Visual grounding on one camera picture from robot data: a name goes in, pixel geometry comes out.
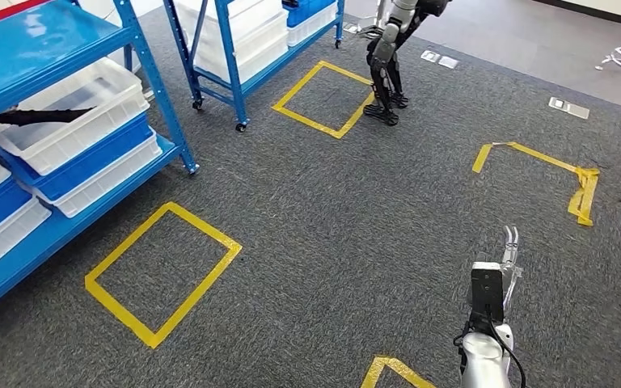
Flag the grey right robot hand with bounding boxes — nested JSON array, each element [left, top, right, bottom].
[[495, 226, 523, 323]]

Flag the blue metal shelf rack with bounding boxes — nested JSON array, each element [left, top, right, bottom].
[[163, 0, 346, 133], [0, 0, 200, 368]]

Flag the black curved part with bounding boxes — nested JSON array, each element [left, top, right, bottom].
[[0, 107, 95, 143]]

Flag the yellow floor tape square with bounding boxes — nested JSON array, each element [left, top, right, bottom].
[[471, 141, 601, 227], [272, 60, 376, 141], [84, 201, 243, 350]]

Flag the black shoe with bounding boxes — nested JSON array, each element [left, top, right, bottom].
[[362, 103, 400, 127]]

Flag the black and silver humanoid robot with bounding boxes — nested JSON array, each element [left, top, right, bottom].
[[362, 0, 454, 127]]

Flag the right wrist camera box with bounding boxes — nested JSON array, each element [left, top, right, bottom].
[[470, 261, 506, 323]]

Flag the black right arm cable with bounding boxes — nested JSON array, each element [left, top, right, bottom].
[[452, 315, 529, 388]]

